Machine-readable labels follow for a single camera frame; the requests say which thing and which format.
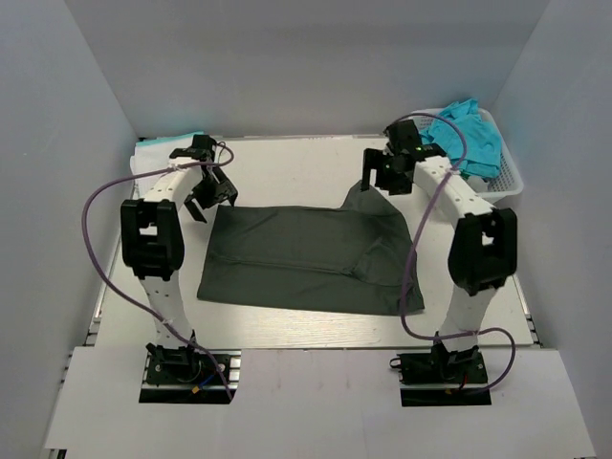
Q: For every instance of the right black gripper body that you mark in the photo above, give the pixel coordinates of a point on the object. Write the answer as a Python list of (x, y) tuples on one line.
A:
[(387, 177)]

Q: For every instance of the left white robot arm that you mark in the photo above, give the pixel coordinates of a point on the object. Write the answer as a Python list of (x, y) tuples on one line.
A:
[(152, 242)]

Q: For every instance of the folded turquoise t shirt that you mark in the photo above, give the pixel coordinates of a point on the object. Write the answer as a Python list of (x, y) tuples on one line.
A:
[(169, 138)]

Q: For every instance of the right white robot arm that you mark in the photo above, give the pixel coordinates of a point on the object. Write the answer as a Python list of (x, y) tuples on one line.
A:
[(483, 250)]

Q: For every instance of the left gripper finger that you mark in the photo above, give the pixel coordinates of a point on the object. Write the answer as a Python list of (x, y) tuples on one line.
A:
[(233, 197), (194, 210)]

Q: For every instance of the dark grey t shirt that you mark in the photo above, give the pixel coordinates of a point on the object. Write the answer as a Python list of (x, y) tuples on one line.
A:
[(346, 260)]

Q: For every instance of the folded white t shirt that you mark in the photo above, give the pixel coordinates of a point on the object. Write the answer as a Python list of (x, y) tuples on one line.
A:
[(155, 156)]

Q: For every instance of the turquoise t shirt in basket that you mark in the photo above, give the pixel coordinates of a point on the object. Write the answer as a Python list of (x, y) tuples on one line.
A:
[(483, 141)]

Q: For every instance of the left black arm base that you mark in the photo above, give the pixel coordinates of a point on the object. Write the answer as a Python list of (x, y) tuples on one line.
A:
[(186, 376)]

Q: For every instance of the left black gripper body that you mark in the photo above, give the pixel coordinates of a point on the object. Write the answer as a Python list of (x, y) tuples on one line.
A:
[(212, 189)]

